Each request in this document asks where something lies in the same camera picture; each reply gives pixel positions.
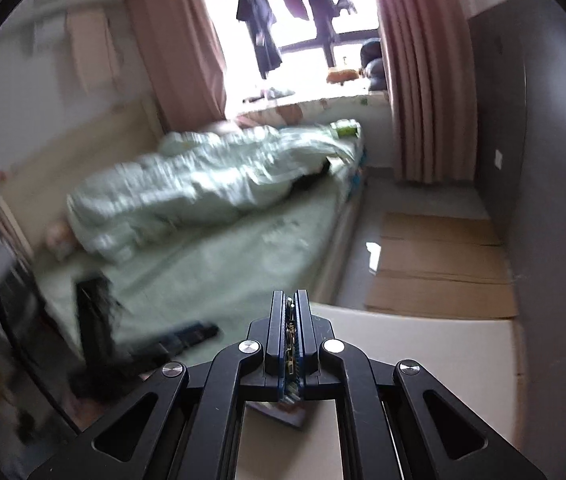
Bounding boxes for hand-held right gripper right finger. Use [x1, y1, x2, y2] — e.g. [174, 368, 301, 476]
[295, 290, 548, 480]

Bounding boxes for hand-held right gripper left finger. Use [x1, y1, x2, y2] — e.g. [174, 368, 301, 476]
[28, 290, 294, 480]

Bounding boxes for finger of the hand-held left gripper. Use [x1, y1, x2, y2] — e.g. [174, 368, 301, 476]
[75, 276, 120, 361]
[133, 322, 220, 361]

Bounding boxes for bed with green sheet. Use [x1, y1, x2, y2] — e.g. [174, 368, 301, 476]
[28, 125, 364, 363]

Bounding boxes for white low table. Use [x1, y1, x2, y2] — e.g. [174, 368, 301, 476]
[143, 302, 534, 480]

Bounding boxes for light green quilt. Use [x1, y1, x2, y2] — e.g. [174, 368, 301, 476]
[66, 122, 359, 266]

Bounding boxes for flat brown cardboard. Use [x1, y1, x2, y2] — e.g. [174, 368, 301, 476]
[365, 212, 518, 320]

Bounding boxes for beige headboard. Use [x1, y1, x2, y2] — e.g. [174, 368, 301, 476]
[0, 95, 165, 281]

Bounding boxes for green packet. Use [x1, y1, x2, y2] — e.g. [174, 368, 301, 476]
[330, 119, 362, 140]

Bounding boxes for printed window seat cushion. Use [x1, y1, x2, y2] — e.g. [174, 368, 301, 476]
[235, 92, 392, 127]

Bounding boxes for grey clothes heap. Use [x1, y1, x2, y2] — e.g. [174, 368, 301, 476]
[243, 87, 297, 104]

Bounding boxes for orange plush toy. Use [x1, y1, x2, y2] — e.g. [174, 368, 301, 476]
[327, 67, 359, 84]

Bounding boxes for grey round cushion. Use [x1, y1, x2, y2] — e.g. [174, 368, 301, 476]
[365, 60, 389, 92]

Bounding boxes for window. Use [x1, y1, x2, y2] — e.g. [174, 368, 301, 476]
[198, 0, 382, 117]

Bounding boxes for pink curtain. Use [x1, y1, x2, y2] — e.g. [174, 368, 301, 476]
[365, 0, 476, 186]
[128, 0, 229, 133]

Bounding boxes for black round cushion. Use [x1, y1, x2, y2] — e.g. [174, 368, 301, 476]
[360, 39, 383, 68]

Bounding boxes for grey wardrobe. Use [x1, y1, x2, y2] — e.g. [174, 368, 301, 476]
[468, 0, 566, 398]

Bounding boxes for long dark hanging garment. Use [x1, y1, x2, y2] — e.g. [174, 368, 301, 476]
[235, 0, 284, 81]

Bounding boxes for dark hanging trousers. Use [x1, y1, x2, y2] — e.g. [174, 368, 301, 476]
[305, 0, 349, 47]

